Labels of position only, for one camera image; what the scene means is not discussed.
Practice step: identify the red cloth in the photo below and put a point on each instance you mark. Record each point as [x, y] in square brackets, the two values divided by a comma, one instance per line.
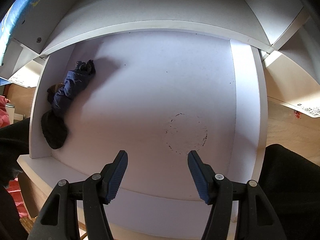
[5, 110]

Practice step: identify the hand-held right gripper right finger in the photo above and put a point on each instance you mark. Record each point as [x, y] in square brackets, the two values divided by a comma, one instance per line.
[198, 177]

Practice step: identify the navy blue cloth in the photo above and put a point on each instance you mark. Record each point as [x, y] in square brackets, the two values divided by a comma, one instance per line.
[72, 82]

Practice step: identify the white cabinet shelf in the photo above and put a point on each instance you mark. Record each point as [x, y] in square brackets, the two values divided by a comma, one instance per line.
[162, 80]

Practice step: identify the black cloth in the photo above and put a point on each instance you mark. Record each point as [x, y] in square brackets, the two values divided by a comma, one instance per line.
[55, 132]

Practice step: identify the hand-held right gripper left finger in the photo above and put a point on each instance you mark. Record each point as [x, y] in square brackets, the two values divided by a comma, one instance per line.
[117, 177]

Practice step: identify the white patterned mat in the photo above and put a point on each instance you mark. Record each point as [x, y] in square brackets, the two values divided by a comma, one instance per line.
[305, 108]
[21, 81]

